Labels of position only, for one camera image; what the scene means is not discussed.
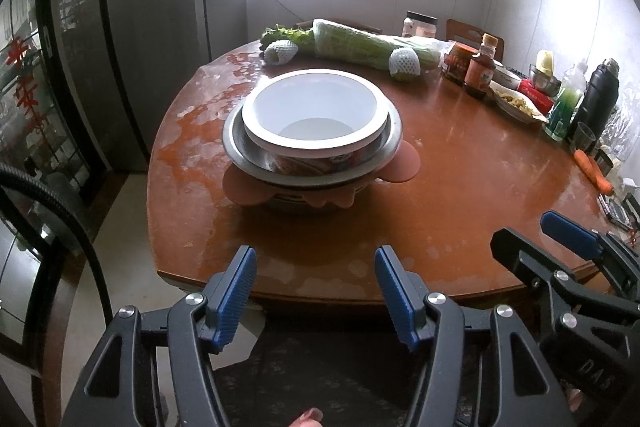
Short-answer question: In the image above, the wooden chair with cutout back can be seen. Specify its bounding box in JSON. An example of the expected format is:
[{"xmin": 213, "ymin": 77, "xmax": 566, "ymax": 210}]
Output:
[{"xmin": 445, "ymin": 19, "xmax": 506, "ymax": 60}]

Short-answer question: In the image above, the glass door cabinet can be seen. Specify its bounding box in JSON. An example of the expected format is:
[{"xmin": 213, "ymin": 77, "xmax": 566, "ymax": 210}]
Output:
[{"xmin": 0, "ymin": 0, "xmax": 108, "ymax": 358}]

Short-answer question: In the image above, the carrot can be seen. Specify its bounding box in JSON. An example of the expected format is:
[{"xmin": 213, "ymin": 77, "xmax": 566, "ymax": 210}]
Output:
[{"xmin": 574, "ymin": 149, "xmax": 615, "ymax": 195}]

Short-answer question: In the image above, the large foam net fruit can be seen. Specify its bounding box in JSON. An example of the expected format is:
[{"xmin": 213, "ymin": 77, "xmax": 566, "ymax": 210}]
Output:
[{"xmin": 389, "ymin": 48, "xmax": 422, "ymax": 82}]

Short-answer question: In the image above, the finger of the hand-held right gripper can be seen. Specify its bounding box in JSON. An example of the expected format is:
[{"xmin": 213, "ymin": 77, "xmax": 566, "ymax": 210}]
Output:
[
  {"xmin": 540, "ymin": 210, "xmax": 640, "ymax": 288},
  {"xmin": 490, "ymin": 227, "xmax": 607, "ymax": 339}
]

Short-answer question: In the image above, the green liquid plastic bottle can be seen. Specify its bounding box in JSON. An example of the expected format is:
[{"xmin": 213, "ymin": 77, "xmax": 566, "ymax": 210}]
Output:
[{"xmin": 544, "ymin": 58, "xmax": 588, "ymax": 142}]

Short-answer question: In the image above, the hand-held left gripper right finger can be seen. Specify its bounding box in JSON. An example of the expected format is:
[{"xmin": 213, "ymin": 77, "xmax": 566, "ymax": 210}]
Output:
[{"xmin": 374, "ymin": 245, "xmax": 571, "ymax": 427}]

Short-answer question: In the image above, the person's left hand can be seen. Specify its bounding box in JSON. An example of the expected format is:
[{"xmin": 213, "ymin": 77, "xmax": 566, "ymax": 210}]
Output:
[{"xmin": 294, "ymin": 408, "xmax": 324, "ymax": 427}]

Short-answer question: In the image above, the clear jar with black lid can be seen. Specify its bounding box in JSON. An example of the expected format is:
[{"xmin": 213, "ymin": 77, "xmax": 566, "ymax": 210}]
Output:
[{"xmin": 402, "ymin": 11, "xmax": 438, "ymax": 38}]

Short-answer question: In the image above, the red tissue box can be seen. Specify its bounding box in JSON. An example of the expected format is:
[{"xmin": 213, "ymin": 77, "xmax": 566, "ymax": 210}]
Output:
[{"xmin": 517, "ymin": 78, "xmax": 558, "ymax": 114}]

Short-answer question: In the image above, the glass cup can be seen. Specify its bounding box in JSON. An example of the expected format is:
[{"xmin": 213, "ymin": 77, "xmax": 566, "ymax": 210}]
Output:
[{"xmin": 572, "ymin": 122, "xmax": 597, "ymax": 152}]

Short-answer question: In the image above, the white oval dish of food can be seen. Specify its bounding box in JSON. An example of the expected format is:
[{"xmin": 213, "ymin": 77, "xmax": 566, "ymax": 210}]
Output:
[{"xmin": 489, "ymin": 84, "xmax": 548, "ymax": 124}]

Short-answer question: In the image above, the wrapped napa cabbage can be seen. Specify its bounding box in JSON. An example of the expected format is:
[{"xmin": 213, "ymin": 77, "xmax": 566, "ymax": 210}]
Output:
[{"xmin": 312, "ymin": 19, "xmax": 443, "ymax": 70}]

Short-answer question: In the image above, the clear plastic bag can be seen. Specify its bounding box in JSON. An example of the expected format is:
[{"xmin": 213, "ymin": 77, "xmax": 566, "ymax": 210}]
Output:
[{"xmin": 600, "ymin": 99, "xmax": 640, "ymax": 158}]

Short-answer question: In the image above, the dark patterned cloth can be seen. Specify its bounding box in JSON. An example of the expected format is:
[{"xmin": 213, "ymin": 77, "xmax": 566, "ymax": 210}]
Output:
[{"xmin": 212, "ymin": 319, "xmax": 426, "ymax": 427}]

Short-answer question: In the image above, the large steel bowl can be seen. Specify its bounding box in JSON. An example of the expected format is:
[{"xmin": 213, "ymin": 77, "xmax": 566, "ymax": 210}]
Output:
[{"xmin": 221, "ymin": 99, "xmax": 403, "ymax": 190}]

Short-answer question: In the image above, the small foam net fruit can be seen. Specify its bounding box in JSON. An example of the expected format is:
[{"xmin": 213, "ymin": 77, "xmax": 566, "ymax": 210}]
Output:
[{"xmin": 263, "ymin": 39, "xmax": 299, "ymax": 66}]

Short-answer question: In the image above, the green lettuce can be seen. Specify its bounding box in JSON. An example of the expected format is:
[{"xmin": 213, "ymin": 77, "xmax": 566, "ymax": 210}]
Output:
[{"xmin": 259, "ymin": 24, "xmax": 316, "ymax": 55}]

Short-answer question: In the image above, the grey refrigerator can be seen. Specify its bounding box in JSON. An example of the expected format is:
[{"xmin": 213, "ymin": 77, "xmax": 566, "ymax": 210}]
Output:
[{"xmin": 47, "ymin": 0, "xmax": 213, "ymax": 170}]

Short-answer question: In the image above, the sauce bottle with orange cap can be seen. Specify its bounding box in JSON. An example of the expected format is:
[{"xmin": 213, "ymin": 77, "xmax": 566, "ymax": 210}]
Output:
[{"xmin": 464, "ymin": 33, "xmax": 500, "ymax": 100}]

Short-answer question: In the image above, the white ceramic bowl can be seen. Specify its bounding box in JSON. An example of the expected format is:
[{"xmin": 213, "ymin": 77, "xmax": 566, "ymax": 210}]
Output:
[{"xmin": 492, "ymin": 68, "xmax": 523, "ymax": 90}]

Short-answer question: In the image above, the chili sauce jar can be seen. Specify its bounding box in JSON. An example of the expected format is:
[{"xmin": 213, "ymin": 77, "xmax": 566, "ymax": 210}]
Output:
[{"xmin": 442, "ymin": 43, "xmax": 480, "ymax": 86}]

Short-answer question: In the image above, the black thermos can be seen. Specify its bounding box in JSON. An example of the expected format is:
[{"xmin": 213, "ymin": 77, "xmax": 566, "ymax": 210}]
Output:
[{"xmin": 567, "ymin": 58, "xmax": 621, "ymax": 140}]

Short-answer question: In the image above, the small steel bowl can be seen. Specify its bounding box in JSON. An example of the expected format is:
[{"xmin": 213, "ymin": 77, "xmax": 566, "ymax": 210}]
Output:
[{"xmin": 529, "ymin": 64, "xmax": 561, "ymax": 96}]

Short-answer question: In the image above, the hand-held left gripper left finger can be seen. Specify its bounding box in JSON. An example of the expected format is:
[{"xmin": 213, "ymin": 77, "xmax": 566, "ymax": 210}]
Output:
[{"xmin": 60, "ymin": 245, "xmax": 257, "ymax": 427}]

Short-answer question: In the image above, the black braided cable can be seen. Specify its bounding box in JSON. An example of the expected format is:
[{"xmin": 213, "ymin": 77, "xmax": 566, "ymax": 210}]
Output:
[{"xmin": 0, "ymin": 162, "xmax": 115, "ymax": 323}]

